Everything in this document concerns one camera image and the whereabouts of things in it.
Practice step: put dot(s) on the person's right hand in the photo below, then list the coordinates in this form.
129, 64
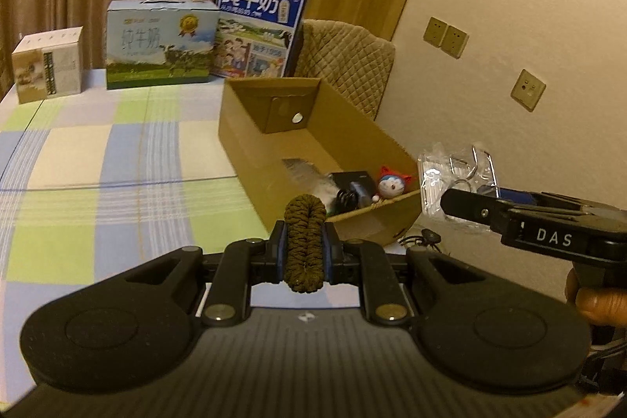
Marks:
602, 305

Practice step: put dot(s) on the small beige product box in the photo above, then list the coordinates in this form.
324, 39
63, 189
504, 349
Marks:
49, 65

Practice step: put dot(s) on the red blue cat figurine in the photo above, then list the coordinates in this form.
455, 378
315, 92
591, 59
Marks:
393, 187

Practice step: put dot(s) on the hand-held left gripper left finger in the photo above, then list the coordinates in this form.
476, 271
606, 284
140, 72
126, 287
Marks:
280, 251

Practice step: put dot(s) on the checked tablecloth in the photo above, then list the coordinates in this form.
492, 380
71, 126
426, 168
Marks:
122, 163

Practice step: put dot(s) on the clear plastic bag with clip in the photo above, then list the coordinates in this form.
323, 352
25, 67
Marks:
441, 188

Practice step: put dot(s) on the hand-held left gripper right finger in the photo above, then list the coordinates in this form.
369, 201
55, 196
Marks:
329, 256

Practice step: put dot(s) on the quilted beige chair cover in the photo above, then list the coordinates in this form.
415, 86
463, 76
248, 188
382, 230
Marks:
348, 60

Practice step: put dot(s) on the dark blue milk carton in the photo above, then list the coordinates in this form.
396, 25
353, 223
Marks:
254, 31

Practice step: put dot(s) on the light blue milk carton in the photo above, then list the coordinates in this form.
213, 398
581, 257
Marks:
156, 46

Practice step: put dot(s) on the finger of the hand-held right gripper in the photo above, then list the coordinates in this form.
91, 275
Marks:
514, 195
470, 205

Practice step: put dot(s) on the silver foil bag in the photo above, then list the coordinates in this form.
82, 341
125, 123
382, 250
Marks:
303, 170

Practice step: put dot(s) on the beige wall socket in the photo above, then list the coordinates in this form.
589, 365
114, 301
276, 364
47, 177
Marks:
435, 31
455, 42
528, 90

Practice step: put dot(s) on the brown cardboard box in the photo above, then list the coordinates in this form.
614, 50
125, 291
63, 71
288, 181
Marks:
245, 139

